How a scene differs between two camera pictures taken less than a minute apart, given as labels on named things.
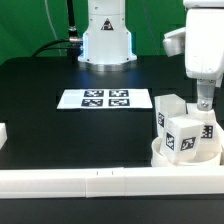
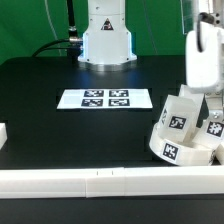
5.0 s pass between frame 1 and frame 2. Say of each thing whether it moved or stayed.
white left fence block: stayed
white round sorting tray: moved
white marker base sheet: stayed
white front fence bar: stayed
